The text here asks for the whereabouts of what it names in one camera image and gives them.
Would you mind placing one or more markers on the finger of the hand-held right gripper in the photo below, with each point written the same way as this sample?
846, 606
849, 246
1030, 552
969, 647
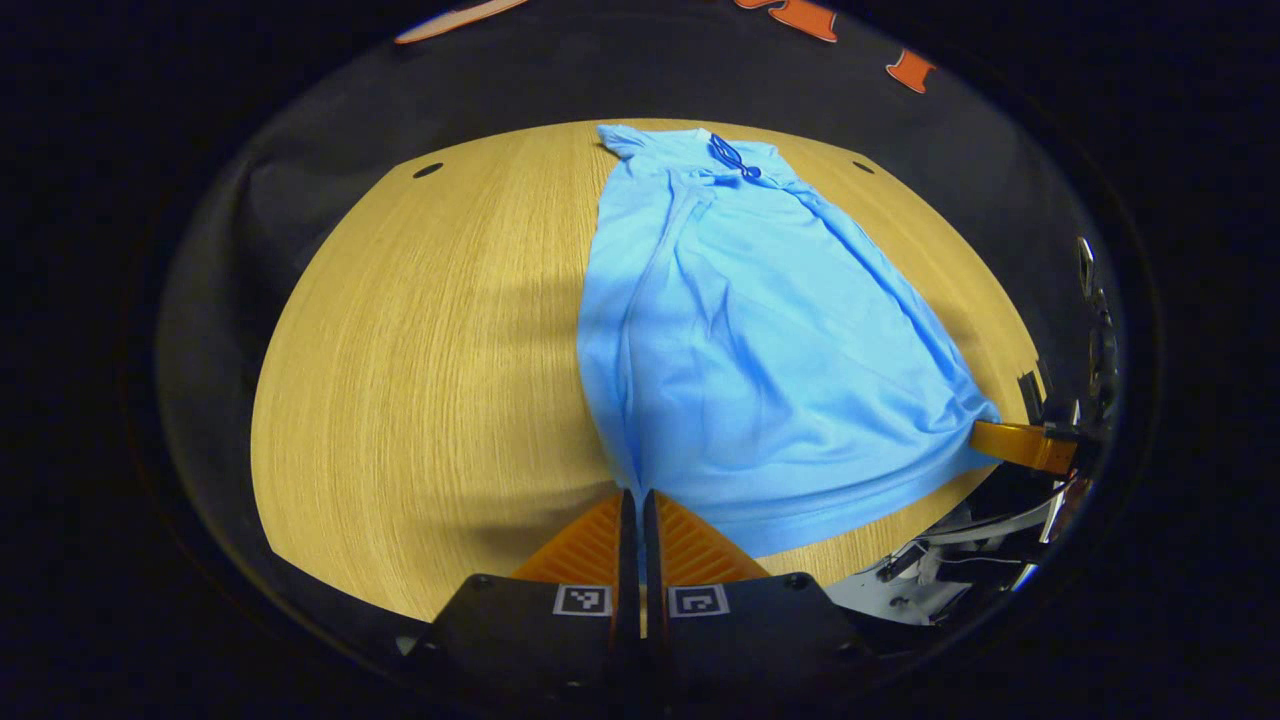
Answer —
1020, 445

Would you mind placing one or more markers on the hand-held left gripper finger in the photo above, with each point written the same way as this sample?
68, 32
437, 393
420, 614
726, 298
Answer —
628, 600
652, 600

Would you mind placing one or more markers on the light blue polo T-shirt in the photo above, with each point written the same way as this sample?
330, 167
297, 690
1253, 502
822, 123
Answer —
750, 350

